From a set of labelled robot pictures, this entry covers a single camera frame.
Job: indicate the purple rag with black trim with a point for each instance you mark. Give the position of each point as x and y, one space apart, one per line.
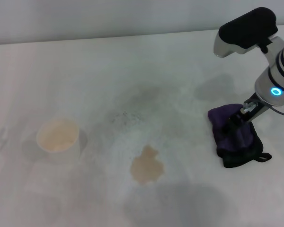
241 146

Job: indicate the brown water stain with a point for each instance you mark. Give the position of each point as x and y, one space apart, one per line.
146 166

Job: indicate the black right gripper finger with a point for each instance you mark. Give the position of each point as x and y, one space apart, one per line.
233 123

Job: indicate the white paper cup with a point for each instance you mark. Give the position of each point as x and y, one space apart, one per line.
58 139

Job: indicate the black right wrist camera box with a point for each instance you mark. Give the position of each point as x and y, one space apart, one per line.
246 29

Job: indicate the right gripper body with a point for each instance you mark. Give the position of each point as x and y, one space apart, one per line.
252 110

